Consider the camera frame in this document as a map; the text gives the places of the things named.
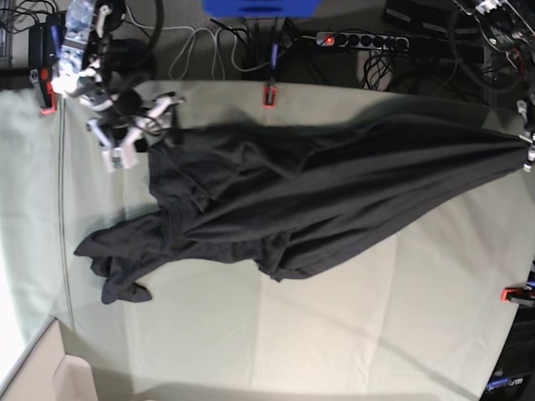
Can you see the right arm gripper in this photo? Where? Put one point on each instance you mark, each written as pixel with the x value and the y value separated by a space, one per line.
pixel 125 126

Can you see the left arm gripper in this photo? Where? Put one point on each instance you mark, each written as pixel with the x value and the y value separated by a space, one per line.
pixel 525 108

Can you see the black t-shirt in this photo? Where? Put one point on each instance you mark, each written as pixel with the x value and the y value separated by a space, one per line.
pixel 296 201

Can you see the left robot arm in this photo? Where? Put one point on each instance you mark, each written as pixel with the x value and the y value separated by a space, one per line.
pixel 507 27

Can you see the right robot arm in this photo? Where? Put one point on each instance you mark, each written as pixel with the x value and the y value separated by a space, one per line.
pixel 104 73

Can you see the left black orange clamp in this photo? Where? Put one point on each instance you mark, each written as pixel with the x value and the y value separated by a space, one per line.
pixel 44 45

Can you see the black orange clamp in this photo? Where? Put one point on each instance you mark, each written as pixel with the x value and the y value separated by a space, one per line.
pixel 44 45
pixel 522 295
pixel 270 88

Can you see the blue plastic box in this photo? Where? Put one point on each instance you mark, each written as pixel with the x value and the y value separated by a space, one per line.
pixel 260 8

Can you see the middle black orange clamp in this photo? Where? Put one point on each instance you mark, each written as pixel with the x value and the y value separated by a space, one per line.
pixel 270 88

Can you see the right black orange clamp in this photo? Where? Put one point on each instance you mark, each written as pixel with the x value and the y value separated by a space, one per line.
pixel 522 295

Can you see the light green table cloth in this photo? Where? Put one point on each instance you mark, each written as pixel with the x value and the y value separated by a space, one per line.
pixel 417 317

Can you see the black power strip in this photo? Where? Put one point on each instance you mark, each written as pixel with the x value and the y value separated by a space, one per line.
pixel 363 41

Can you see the beige cardboard box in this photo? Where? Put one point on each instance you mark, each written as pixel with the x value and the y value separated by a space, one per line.
pixel 46 372

